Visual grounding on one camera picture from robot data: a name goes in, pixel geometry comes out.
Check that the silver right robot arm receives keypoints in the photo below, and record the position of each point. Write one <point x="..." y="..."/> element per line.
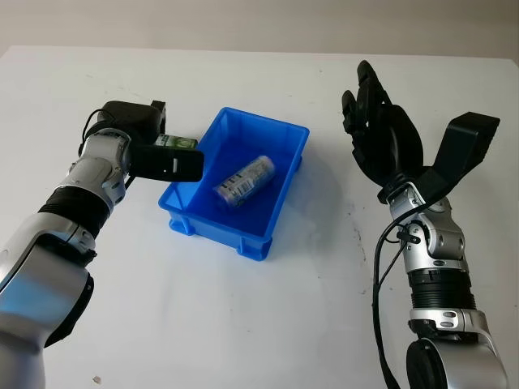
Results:
<point x="442" y="243"/>

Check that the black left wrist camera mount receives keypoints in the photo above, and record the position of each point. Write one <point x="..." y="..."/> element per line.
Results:
<point x="166" y="164"/>

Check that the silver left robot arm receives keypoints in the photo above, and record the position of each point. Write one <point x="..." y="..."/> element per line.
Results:
<point x="93" y="170"/>

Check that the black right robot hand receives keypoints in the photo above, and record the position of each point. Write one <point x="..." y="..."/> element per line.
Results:
<point x="385" y="142"/>

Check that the silver can with purple lid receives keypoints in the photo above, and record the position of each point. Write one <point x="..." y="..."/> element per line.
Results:
<point x="245" y="182"/>

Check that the blue plastic tray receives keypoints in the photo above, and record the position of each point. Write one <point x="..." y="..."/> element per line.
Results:
<point x="227" y="239"/>

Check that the green rectangular carton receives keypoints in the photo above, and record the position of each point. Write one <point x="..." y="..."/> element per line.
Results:
<point x="180" y="142"/>

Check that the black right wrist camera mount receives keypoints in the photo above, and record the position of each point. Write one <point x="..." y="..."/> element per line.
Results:
<point x="462" y="146"/>

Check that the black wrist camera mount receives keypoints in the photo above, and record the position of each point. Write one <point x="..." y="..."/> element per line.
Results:
<point x="462" y="146"/>
<point x="166" y="164"/>

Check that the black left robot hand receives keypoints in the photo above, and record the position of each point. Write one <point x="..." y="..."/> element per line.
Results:
<point x="129" y="117"/>

